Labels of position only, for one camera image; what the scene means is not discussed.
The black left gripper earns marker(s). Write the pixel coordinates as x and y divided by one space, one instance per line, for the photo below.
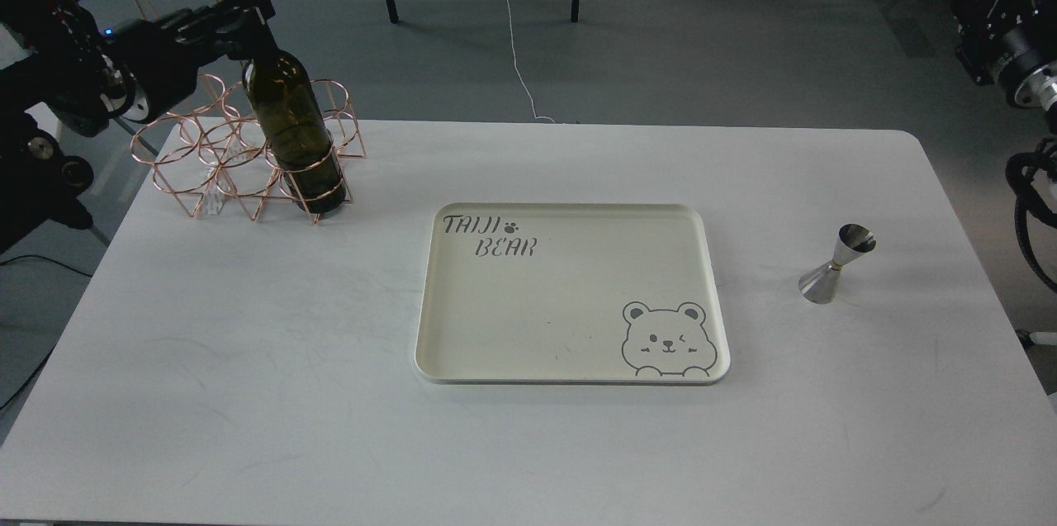
164 69

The dark green wine bottle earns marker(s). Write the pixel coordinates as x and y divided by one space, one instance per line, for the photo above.
282 96

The stainless steel jigger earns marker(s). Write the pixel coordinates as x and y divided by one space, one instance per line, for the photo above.
821 284

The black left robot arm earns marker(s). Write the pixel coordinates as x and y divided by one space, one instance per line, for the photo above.
88 77

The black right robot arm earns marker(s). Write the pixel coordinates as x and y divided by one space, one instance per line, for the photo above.
1011 44

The cream bear serving tray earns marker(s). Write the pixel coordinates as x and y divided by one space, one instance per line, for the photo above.
600 294

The copper wire bottle rack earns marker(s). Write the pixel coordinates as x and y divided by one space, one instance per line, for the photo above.
223 154

